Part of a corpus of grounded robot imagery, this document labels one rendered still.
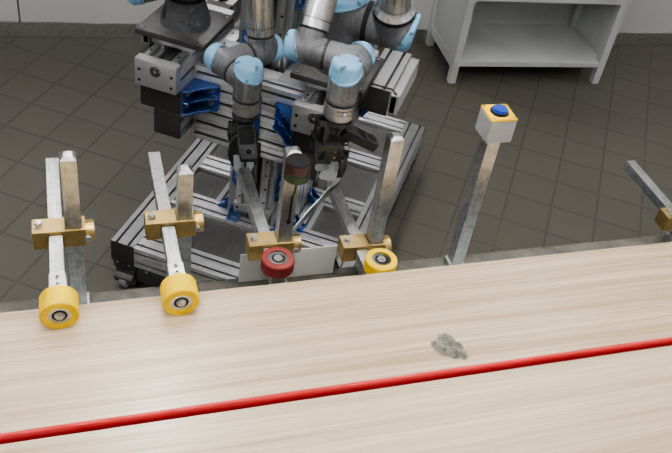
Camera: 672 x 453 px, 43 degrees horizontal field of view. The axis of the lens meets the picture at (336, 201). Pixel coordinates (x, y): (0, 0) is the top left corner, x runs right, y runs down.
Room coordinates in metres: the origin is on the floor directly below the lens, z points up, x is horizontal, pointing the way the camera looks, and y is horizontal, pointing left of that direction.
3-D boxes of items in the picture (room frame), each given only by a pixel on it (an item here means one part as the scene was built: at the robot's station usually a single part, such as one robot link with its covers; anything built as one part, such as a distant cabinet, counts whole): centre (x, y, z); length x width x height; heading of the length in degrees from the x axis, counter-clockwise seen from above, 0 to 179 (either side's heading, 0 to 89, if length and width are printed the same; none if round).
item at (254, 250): (1.59, 0.14, 0.85); 0.14 x 0.06 x 0.05; 112
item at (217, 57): (1.97, 0.34, 1.12); 0.11 x 0.11 x 0.08; 49
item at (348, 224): (1.72, -0.06, 0.81); 0.44 x 0.03 x 0.04; 22
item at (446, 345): (1.29, -0.30, 0.91); 0.09 x 0.07 x 0.02; 50
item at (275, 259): (1.48, 0.11, 0.85); 0.08 x 0.08 x 0.11
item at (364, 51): (1.82, 0.02, 1.27); 0.11 x 0.11 x 0.08; 78
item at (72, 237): (1.40, 0.60, 0.95); 0.14 x 0.06 x 0.05; 112
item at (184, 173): (1.51, 0.35, 0.87); 0.04 x 0.04 x 0.48; 22
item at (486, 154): (1.79, -0.36, 0.93); 0.05 x 0.05 x 0.45; 22
